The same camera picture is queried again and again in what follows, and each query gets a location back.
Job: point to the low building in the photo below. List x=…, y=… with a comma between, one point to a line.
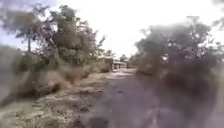
x=119, y=65

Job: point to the grey dirt path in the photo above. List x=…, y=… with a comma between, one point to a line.
x=133, y=103

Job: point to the row of trees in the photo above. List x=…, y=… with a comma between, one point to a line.
x=68, y=36

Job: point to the dark green bushes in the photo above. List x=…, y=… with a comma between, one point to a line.
x=180, y=56

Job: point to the dry brown bushes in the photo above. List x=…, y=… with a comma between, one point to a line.
x=43, y=81

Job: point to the dry grass verge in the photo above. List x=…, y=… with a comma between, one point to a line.
x=50, y=111

